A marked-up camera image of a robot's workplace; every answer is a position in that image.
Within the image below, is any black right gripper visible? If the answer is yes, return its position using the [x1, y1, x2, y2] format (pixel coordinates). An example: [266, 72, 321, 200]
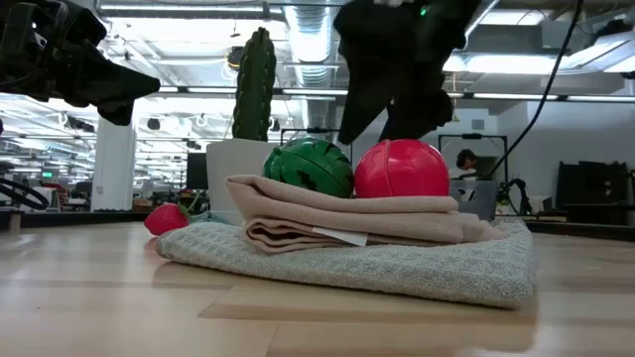
[332, 0, 482, 146]

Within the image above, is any white square pillar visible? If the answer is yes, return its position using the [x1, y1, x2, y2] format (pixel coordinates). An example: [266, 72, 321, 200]
[90, 114, 138, 213]

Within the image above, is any person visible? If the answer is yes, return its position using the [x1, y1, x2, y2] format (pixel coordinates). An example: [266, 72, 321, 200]
[448, 148, 485, 180]

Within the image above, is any black hanging cable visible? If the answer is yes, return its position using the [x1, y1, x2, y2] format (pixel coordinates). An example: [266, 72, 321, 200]
[485, 0, 585, 180]

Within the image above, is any teal cloth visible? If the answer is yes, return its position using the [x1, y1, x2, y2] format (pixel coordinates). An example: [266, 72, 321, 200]
[190, 209, 245, 226]

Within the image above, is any black background monitor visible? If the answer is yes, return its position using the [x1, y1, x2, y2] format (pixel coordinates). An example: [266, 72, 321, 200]
[186, 152, 209, 191]

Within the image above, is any white hexagonal planter pot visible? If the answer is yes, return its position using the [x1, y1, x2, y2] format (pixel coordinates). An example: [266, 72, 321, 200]
[205, 138, 282, 227]

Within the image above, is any silver ventilation duct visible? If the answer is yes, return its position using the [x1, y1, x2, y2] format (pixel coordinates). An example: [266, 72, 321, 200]
[283, 4, 342, 131]

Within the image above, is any red toy apple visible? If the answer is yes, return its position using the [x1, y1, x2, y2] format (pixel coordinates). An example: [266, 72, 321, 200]
[353, 139, 451, 199]

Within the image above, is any red toy strawberry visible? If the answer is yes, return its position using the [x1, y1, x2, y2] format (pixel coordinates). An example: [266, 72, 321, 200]
[143, 196, 199, 237]

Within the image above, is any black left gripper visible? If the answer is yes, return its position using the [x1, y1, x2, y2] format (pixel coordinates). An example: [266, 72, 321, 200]
[0, 0, 162, 127]

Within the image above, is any green toy watermelon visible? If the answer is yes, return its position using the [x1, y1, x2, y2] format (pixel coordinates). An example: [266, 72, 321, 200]
[261, 137, 355, 199]

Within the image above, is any black equipment cabinet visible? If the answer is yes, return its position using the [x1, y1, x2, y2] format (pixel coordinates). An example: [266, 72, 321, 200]
[555, 160, 634, 225]

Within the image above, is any grey waffle towel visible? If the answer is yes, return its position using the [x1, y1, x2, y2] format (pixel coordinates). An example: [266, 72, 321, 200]
[155, 216, 540, 310]

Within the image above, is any beige folded cloth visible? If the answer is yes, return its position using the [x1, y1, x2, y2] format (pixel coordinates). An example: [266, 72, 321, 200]
[224, 174, 510, 255]

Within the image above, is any black round ceiling device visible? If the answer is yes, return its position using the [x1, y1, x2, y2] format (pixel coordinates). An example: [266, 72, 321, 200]
[226, 45, 245, 70]

